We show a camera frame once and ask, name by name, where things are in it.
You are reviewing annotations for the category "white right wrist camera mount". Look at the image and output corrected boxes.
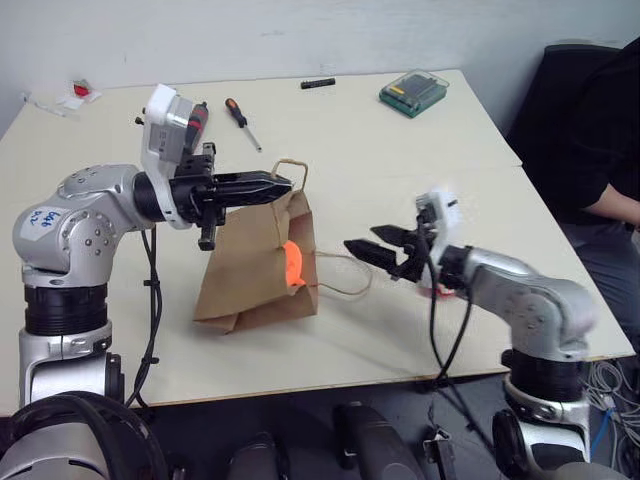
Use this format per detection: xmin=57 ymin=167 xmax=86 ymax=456
xmin=415 ymin=185 xmax=464 ymax=266

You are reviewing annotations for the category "pink red plush toy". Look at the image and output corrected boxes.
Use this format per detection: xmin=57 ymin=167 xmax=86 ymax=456
xmin=419 ymin=282 xmax=459 ymax=302

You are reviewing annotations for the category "silver dome with black ring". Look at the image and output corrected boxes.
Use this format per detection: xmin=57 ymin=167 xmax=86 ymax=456
xmin=0 ymin=391 xmax=167 ymax=480

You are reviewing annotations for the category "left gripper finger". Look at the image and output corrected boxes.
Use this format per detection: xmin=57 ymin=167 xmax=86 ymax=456
xmin=214 ymin=170 xmax=294 ymax=191
xmin=214 ymin=188 xmax=289 ymax=207

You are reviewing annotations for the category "orange black handle screwdriver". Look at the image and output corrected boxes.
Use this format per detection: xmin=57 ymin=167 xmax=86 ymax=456
xmin=223 ymin=97 xmax=263 ymax=153

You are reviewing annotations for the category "green screwdriver bit box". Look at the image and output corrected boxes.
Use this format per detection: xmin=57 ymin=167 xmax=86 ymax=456
xmin=378 ymin=69 xmax=453 ymax=121

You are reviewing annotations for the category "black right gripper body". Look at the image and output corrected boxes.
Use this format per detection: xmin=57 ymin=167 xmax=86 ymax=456
xmin=389 ymin=209 xmax=436 ymax=284

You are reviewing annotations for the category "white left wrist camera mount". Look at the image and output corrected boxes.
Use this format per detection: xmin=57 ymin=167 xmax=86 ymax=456
xmin=141 ymin=83 xmax=197 ymax=230

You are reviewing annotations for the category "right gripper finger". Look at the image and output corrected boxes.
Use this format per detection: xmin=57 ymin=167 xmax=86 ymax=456
xmin=370 ymin=224 xmax=417 ymax=249
xmin=343 ymin=239 xmax=404 ymax=275

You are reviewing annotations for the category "red black handle screwdriver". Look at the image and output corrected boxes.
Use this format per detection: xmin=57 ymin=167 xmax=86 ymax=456
xmin=186 ymin=101 xmax=210 ymax=151

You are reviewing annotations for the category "brown paper bag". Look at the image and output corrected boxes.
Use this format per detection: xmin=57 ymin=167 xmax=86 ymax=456
xmin=193 ymin=158 xmax=374 ymax=335

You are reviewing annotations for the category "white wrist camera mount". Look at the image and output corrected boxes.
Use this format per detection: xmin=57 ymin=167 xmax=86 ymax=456
xmin=141 ymin=83 xmax=197 ymax=230
xmin=415 ymin=185 xmax=464 ymax=266

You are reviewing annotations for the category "red item in clear packet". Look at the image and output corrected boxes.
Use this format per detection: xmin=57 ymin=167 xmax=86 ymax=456
xmin=71 ymin=77 xmax=104 ymax=102

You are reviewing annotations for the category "small black bracket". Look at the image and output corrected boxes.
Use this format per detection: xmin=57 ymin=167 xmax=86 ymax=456
xmin=422 ymin=424 xmax=454 ymax=480

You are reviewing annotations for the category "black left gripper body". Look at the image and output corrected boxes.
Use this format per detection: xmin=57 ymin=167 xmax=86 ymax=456
xmin=169 ymin=142 xmax=227 ymax=251

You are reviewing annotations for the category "grey floor cable bundle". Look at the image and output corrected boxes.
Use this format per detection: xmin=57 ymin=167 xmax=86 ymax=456
xmin=583 ymin=355 xmax=640 ymax=474

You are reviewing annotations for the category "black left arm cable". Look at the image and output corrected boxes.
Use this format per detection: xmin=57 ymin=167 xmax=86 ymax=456
xmin=124 ymin=225 xmax=164 ymax=409

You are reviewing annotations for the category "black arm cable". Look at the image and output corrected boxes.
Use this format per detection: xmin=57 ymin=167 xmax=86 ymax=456
xmin=425 ymin=232 xmax=475 ymax=389
xmin=124 ymin=225 xmax=164 ymax=409

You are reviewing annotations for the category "person in black shirt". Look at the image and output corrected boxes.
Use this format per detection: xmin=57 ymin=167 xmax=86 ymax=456
xmin=552 ymin=37 xmax=640 ymax=354

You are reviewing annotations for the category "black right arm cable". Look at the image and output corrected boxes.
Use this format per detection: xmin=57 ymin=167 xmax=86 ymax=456
xmin=425 ymin=232 xmax=475 ymax=389

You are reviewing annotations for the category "dark rounded shape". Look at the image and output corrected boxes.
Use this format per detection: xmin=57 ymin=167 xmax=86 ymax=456
xmin=332 ymin=400 xmax=426 ymax=480
xmin=227 ymin=431 xmax=282 ymax=480

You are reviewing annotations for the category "orange plush toy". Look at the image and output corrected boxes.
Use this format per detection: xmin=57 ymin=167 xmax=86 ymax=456
xmin=281 ymin=239 xmax=305 ymax=287

